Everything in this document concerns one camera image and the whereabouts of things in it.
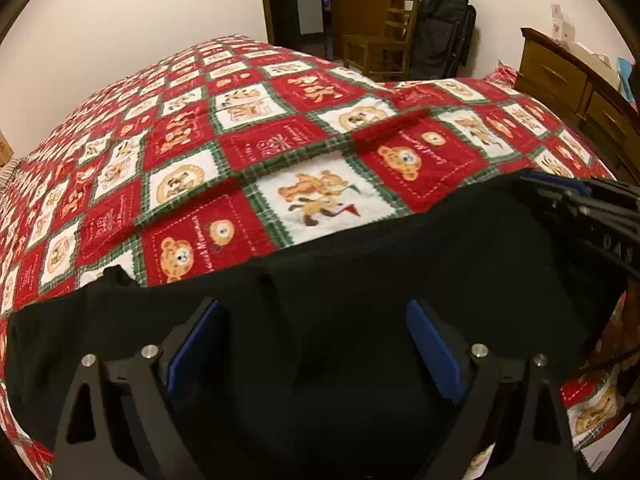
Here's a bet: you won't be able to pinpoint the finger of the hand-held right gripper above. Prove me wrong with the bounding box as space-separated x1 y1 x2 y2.
517 170 640 231

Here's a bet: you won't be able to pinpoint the striped pillow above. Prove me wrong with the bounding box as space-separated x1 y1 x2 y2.
0 159 23 186

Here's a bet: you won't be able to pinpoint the teal packet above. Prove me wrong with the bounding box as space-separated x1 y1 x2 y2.
617 57 636 101

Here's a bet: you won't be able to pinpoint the wooden chair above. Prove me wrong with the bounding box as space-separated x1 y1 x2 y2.
342 0 420 78

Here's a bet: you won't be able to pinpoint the wooden door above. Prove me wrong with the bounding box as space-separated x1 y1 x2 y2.
327 0 405 61

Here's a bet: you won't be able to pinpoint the white box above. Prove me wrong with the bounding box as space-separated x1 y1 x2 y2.
570 42 621 86

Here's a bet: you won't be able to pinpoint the wooden door frame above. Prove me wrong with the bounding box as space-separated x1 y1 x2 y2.
257 0 331 56

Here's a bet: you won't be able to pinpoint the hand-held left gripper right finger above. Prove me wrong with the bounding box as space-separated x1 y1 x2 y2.
406 299 581 480

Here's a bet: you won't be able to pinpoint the black bag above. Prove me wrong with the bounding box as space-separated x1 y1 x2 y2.
410 0 477 81

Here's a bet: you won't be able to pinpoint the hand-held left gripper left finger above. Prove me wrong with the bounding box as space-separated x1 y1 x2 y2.
52 297 228 480

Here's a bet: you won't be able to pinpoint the black pants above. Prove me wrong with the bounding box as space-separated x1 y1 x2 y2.
4 172 631 480

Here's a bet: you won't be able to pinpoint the wooden dresser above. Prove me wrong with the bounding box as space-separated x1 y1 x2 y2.
514 27 640 186

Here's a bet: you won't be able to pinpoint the red printed bear blanket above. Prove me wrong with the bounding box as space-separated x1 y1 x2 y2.
0 35 636 480

